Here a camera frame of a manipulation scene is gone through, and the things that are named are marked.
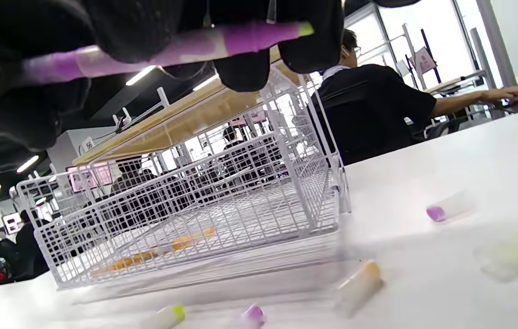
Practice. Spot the white metal frame pole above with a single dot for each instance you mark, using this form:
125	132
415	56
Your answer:
140	118

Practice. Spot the aluminium frame post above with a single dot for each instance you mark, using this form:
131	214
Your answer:
492	41

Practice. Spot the purple double-ended highlighter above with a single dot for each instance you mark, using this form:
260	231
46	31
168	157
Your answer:
240	41

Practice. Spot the purple highlighter cap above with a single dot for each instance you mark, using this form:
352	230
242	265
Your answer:
254	314
437	213

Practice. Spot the black mesh office chair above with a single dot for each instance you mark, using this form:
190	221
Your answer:
350	132

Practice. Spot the yellow highlighter cap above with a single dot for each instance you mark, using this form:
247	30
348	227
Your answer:
174	312
515	258

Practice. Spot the orange highlighter cap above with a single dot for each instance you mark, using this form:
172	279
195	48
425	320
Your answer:
366	274

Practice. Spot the pink paper sign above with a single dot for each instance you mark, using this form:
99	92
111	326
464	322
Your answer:
423	59

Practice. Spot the orange double-ended highlighter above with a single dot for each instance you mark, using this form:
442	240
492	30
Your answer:
186	240

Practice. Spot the person's right hand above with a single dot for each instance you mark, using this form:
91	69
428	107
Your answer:
140	27

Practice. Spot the white number sign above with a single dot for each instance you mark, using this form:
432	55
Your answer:
87	144

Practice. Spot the pink-lit monitor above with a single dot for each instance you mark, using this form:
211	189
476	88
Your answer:
90	176

